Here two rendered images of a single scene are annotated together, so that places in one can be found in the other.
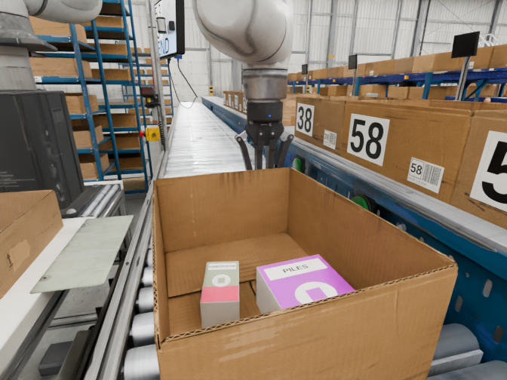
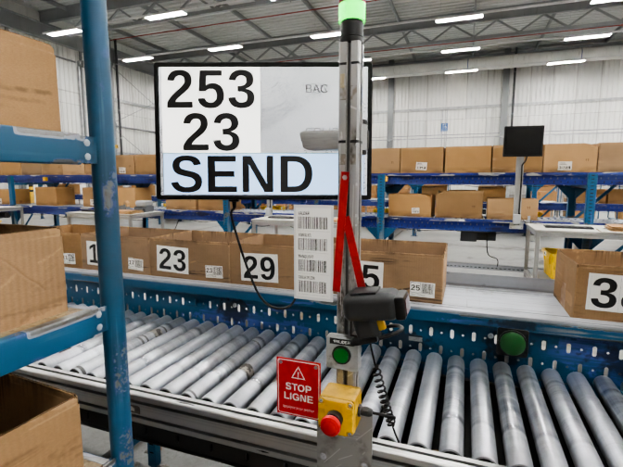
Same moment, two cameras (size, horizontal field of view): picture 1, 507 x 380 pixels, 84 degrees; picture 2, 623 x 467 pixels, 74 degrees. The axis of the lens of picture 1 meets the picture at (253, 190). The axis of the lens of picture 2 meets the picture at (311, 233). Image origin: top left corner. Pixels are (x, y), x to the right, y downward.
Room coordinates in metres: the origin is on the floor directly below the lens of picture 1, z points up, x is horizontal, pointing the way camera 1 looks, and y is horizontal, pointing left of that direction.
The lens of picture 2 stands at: (1.23, 1.24, 1.29)
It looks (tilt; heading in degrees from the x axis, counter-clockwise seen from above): 7 degrees down; 303
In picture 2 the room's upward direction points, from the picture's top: straight up
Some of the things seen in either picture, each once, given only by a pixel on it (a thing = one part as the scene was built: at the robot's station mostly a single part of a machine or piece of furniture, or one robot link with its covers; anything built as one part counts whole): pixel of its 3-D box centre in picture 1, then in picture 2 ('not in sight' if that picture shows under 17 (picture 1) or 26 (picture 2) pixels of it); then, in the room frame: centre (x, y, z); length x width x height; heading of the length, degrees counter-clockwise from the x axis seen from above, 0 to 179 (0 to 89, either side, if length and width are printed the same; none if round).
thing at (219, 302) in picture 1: (222, 291); not in sight; (0.37, 0.05, 0.78); 0.10 x 0.06 x 0.05; 3
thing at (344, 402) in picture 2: (151, 134); (357, 413); (1.57, 0.56, 0.84); 0.15 x 0.09 x 0.07; 13
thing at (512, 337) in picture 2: not in sight; (513, 344); (1.37, -0.07, 0.81); 0.07 x 0.01 x 0.07; 13
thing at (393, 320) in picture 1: (258, 258); not in sight; (0.38, -0.01, 0.83); 0.39 x 0.29 x 0.17; 19
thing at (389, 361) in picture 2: (213, 151); (379, 387); (1.66, 0.24, 0.72); 0.52 x 0.05 x 0.05; 103
